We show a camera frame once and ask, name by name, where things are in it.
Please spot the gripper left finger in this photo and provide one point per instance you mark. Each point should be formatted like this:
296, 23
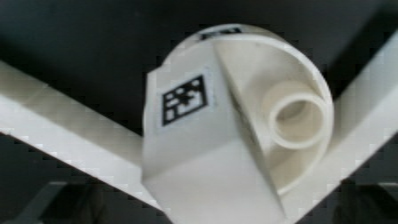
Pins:
65, 204

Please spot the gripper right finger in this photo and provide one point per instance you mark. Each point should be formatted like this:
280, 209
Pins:
368, 203

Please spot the white stool leg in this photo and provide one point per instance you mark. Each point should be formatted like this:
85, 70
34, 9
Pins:
202, 170

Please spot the white front barrier rail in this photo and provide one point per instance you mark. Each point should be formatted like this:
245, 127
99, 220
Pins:
64, 129

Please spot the white barrier rail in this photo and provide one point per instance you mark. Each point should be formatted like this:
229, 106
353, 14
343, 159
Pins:
64, 129
364, 127

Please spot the white right barrier rail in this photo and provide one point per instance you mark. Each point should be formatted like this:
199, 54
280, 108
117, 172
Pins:
364, 127

